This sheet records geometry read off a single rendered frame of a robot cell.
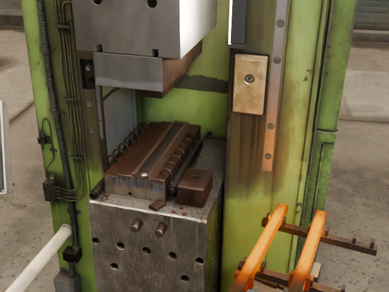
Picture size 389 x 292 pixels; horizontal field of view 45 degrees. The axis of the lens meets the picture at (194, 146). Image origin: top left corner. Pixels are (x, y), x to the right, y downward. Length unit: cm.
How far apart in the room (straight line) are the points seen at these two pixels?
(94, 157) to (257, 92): 62
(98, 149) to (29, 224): 150
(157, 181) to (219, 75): 52
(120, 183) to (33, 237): 153
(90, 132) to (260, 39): 65
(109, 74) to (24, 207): 201
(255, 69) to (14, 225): 210
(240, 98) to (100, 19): 44
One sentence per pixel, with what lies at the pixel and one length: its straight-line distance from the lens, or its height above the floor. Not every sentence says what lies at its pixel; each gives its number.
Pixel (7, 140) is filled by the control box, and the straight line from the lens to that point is 154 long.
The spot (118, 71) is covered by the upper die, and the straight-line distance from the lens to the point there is 131.
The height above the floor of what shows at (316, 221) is 96.
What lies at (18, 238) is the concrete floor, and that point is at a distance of 295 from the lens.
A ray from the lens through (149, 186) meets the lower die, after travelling 143.
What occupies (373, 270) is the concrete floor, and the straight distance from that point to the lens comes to 277.
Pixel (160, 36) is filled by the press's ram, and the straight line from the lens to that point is 124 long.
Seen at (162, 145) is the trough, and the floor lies 99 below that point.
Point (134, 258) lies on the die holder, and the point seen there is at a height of 72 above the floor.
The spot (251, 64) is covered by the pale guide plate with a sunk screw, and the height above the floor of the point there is 133.
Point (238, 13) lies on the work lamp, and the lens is 128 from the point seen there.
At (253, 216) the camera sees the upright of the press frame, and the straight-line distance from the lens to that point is 157.
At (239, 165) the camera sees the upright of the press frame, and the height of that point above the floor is 100.
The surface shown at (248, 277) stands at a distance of 115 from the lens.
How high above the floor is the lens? 171
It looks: 27 degrees down
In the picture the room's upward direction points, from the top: 1 degrees clockwise
